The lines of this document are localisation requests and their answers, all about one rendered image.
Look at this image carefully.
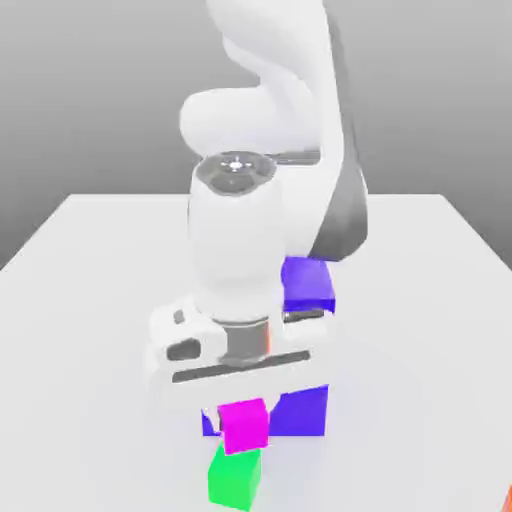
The large blue box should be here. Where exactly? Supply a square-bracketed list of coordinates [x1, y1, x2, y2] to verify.
[201, 255, 337, 438]

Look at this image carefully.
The small magenta cube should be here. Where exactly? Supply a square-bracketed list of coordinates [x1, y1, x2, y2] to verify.
[216, 397, 270, 456]

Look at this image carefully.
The small green cube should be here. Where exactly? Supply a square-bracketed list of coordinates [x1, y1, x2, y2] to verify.
[207, 442, 263, 512]

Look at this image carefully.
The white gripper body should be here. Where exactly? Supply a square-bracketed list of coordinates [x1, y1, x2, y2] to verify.
[150, 347, 330, 412]

